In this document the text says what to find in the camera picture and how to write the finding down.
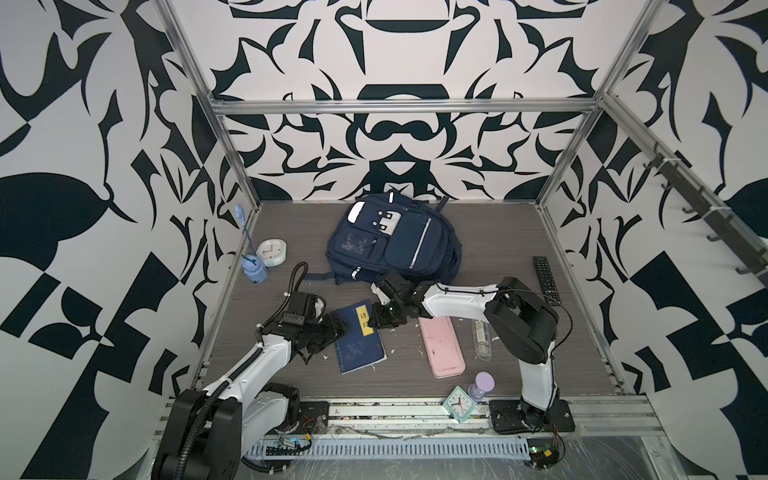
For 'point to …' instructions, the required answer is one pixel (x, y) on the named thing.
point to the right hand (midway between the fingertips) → (368, 324)
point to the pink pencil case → (443, 348)
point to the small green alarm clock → (458, 403)
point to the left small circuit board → (288, 447)
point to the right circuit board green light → (543, 452)
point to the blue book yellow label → (361, 345)
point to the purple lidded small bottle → (484, 384)
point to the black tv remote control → (549, 286)
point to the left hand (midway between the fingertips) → (344, 326)
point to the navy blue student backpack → (388, 232)
